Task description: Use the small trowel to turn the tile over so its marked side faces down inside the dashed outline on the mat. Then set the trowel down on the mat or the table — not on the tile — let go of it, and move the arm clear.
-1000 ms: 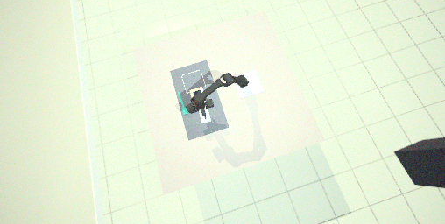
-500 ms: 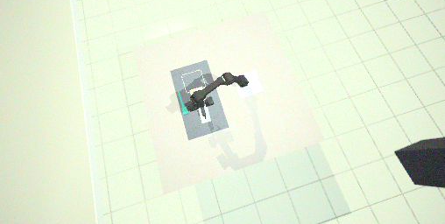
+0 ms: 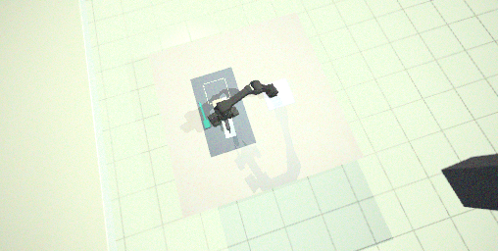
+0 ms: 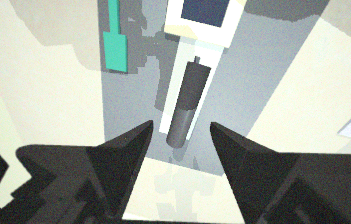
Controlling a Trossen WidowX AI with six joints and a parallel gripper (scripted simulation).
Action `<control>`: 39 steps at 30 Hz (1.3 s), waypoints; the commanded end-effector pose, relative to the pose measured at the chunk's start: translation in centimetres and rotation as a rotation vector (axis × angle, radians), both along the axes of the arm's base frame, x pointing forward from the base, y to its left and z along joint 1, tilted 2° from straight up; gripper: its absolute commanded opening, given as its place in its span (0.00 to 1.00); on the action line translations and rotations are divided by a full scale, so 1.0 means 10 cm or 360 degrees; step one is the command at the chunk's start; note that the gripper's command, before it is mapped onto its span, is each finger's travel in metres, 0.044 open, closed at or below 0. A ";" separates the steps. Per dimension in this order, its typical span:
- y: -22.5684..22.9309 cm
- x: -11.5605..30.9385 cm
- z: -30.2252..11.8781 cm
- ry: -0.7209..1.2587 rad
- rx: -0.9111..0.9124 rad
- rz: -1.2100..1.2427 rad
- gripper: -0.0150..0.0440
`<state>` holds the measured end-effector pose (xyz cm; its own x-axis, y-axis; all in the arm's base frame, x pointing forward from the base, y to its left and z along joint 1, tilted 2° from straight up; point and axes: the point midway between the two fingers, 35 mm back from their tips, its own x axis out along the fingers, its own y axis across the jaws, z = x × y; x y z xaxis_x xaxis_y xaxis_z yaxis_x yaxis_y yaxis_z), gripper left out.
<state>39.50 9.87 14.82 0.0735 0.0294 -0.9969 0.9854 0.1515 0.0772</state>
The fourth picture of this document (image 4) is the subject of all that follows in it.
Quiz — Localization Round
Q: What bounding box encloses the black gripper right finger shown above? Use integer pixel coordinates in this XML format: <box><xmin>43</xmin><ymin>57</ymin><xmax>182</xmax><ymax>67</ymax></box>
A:
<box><xmin>210</xmin><ymin>122</ymin><xmax>351</xmax><ymax>224</ymax></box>

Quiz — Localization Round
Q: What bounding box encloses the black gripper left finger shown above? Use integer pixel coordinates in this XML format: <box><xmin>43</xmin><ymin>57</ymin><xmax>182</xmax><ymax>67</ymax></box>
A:
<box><xmin>15</xmin><ymin>120</ymin><xmax>154</xmax><ymax>219</ymax></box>

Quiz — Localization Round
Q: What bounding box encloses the white square tile with dark blue centre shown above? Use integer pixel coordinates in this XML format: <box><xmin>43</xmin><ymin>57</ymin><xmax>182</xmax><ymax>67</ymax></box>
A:
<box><xmin>164</xmin><ymin>0</ymin><xmax>247</xmax><ymax>48</ymax></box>

